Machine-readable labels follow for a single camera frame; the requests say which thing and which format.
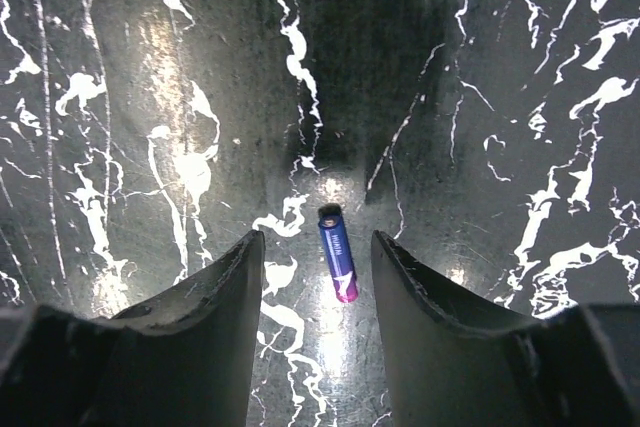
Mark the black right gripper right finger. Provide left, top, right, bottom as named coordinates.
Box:
left=371, top=231, right=639, bottom=426

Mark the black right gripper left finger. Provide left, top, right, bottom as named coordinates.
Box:
left=1, top=231, right=265, bottom=426

